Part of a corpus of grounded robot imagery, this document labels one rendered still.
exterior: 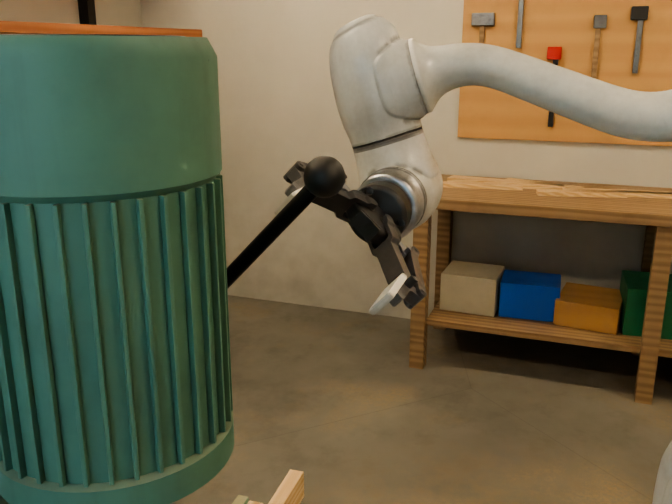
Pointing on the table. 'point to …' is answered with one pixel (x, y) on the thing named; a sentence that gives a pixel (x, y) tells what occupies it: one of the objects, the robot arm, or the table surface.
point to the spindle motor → (111, 270)
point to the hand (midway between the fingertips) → (335, 251)
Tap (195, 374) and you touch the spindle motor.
